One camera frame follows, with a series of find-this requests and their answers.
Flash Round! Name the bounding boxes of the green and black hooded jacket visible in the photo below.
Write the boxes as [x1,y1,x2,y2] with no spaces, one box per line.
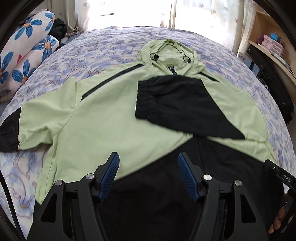
[1,40,284,240]

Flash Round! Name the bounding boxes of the dark clothes pile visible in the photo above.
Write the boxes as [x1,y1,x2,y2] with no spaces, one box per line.
[49,19,67,43]

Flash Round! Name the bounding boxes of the person's right hand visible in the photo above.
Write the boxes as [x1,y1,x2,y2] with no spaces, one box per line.
[268,206,285,235]

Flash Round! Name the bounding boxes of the black white patterned cloth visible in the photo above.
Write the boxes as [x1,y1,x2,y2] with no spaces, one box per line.
[256,64,295,125]

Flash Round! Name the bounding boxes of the white cardboard box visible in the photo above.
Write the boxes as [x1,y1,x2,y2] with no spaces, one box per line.
[237,52,253,69]

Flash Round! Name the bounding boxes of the pink storage boxes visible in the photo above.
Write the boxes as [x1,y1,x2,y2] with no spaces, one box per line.
[258,35,287,58]

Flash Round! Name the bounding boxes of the wooden shelf unit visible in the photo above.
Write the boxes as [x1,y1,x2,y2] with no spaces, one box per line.
[248,5,295,99]

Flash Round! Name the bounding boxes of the white floral curtain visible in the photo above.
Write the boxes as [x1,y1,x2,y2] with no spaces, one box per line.
[44,0,257,54]

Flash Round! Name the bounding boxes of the white blue flower quilt roll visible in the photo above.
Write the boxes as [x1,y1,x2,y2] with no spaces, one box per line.
[1,11,59,94]

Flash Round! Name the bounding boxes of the blue cat print blanket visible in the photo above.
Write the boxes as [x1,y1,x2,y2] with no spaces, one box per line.
[1,27,295,235]

